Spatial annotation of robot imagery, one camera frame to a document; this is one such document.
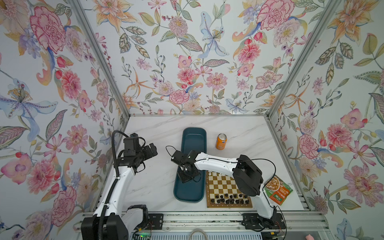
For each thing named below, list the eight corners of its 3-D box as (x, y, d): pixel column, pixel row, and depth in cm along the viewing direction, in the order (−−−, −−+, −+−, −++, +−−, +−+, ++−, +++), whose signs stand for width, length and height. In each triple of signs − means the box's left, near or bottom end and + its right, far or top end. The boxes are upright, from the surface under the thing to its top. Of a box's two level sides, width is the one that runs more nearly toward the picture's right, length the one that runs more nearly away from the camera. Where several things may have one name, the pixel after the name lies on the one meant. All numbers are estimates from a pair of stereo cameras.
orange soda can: (216, 150, 102) (218, 141, 94) (215, 143, 106) (217, 133, 98) (224, 150, 102) (227, 141, 94) (223, 143, 106) (226, 133, 98)
